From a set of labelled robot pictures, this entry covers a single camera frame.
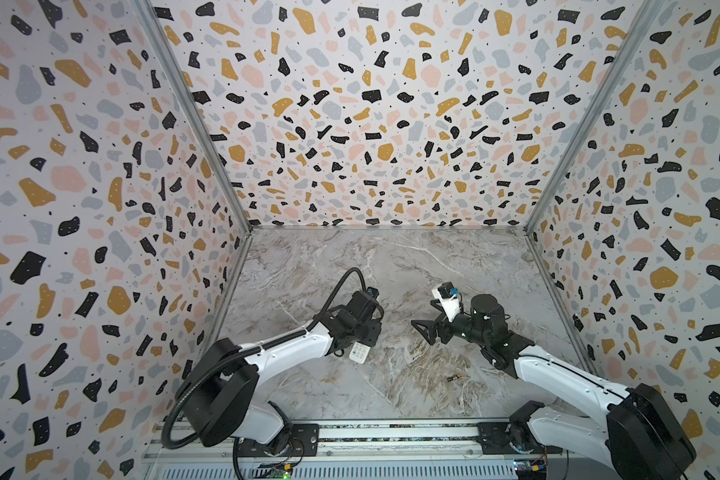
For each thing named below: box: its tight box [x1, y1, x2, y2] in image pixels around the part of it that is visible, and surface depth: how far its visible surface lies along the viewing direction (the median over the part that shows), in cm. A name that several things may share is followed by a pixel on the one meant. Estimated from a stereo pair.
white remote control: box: [349, 341, 371, 364], surface depth 84 cm
